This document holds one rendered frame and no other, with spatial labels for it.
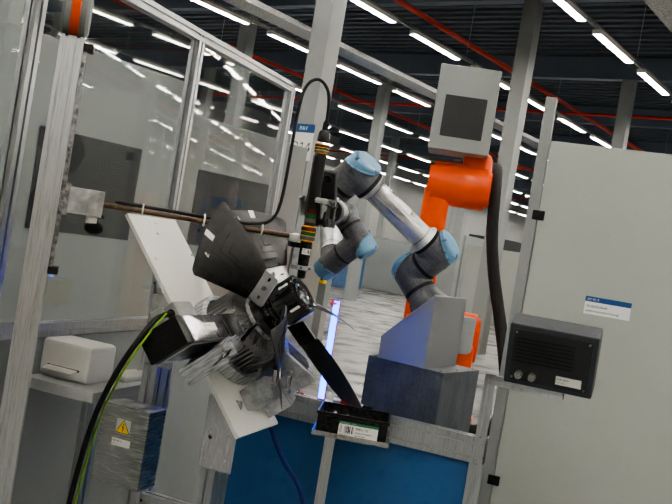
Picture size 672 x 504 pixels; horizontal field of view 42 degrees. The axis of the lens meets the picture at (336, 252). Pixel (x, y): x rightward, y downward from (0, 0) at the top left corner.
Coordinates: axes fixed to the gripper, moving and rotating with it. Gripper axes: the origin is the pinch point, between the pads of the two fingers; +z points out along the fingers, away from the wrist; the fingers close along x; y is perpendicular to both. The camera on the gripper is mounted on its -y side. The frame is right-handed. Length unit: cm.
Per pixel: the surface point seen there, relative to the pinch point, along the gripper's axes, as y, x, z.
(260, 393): 55, 0, 12
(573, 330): 25, -75, -35
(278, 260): 19.2, 5.9, 0.9
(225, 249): 18.0, 8.9, 28.7
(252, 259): 19.6, 5.1, 19.8
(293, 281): 24.0, -2.1, 6.3
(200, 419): 93, 70, -94
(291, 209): -11, 194, -439
